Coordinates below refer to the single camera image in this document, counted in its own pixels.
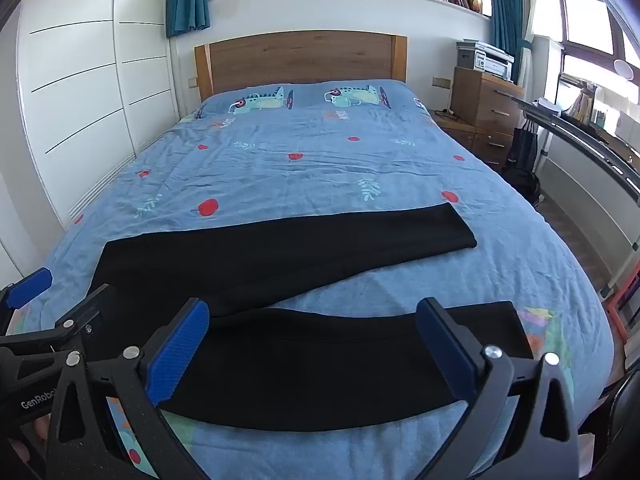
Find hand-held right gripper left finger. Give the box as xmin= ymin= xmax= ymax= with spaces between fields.
xmin=42 ymin=298 xmax=211 ymax=480

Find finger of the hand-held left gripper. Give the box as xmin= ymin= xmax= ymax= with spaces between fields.
xmin=0 ymin=267 xmax=54 ymax=333
xmin=55 ymin=284 xmax=121 ymax=363

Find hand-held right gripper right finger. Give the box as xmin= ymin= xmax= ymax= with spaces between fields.
xmin=416 ymin=297 xmax=582 ymax=480

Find black pants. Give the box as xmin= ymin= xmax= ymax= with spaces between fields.
xmin=87 ymin=203 xmax=535 ymax=433

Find person's left hand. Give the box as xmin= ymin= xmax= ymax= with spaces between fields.
xmin=10 ymin=410 xmax=53 ymax=468

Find black chair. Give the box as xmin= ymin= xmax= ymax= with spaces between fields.
xmin=577 ymin=372 xmax=640 ymax=480

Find blue printed duvet cover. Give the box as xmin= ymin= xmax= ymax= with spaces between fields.
xmin=10 ymin=79 xmax=616 ymax=480

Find white wardrobe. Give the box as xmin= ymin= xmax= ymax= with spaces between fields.
xmin=0 ymin=0 xmax=181 ymax=281

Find black bag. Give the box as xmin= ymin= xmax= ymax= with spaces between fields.
xmin=501 ymin=127 xmax=544 ymax=206

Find wooden nightstand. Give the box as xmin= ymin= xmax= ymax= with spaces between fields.
xmin=432 ymin=110 xmax=481 ymax=148

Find wooden dresser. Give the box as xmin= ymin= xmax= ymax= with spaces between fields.
xmin=450 ymin=66 xmax=526 ymax=171

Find dark desk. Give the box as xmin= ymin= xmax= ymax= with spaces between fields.
xmin=512 ymin=96 xmax=640 ymax=188

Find blue dinosaur print pillow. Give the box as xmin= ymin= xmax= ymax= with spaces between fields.
xmin=310 ymin=79 xmax=433 ymax=116
xmin=192 ymin=82 xmax=321 ymax=121

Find white printer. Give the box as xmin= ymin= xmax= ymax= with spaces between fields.
xmin=456 ymin=39 xmax=515 ymax=82

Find wooden headboard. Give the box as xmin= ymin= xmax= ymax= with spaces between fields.
xmin=194 ymin=30 xmax=408 ymax=103

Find window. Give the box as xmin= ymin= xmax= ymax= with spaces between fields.
xmin=534 ymin=0 xmax=640 ymax=128

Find red metal frame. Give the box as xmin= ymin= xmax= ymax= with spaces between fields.
xmin=602 ymin=265 xmax=640 ymax=351

